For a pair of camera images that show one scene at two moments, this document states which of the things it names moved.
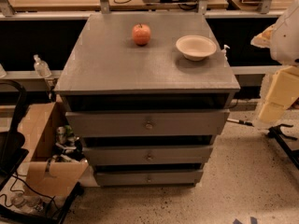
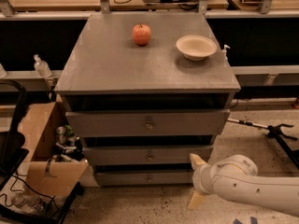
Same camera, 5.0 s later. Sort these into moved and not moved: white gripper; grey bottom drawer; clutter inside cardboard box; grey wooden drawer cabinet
Moved: white gripper
Not moved: grey bottom drawer; clutter inside cardboard box; grey wooden drawer cabinet
